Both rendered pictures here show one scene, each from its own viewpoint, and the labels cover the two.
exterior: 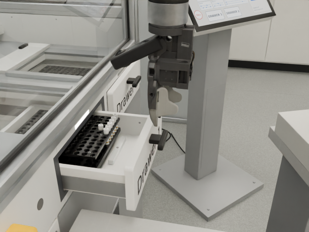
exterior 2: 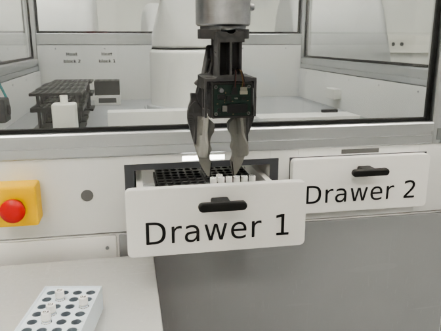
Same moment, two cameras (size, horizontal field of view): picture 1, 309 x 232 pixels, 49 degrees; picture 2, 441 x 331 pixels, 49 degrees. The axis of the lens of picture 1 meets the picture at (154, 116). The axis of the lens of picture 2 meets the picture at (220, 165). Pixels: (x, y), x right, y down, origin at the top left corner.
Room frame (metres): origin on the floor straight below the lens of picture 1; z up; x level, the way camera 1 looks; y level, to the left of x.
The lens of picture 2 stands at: (0.37, -0.66, 1.15)
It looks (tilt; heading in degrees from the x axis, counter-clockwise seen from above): 14 degrees down; 67
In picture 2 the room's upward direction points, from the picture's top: straight up
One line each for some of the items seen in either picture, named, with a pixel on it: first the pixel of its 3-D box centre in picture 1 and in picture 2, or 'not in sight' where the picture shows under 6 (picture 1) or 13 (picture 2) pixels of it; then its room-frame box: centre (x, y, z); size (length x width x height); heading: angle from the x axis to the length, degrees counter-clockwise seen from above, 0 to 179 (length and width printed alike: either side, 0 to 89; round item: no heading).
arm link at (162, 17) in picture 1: (168, 12); (225, 13); (0.64, -0.03, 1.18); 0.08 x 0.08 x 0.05
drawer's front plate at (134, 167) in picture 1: (146, 149); (218, 217); (0.65, 0.02, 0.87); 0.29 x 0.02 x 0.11; 168
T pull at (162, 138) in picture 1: (157, 139); (221, 203); (0.64, -0.01, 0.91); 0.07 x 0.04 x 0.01; 168
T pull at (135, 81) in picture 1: (133, 81); (367, 171); (0.98, 0.07, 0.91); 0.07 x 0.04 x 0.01; 168
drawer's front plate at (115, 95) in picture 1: (125, 89); (359, 182); (0.98, 0.09, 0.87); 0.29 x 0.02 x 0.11; 168
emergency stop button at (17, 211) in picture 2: not in sight; (13, 209); (0.34, 0.18, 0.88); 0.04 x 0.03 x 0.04; 168
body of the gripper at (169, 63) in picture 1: (169, 55); (224, 73); (0.64, -0.03, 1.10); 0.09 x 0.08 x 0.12; 78
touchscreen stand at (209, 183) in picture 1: (212, 104); not in sight; (1.60, -0.31, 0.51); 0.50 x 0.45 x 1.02; 36
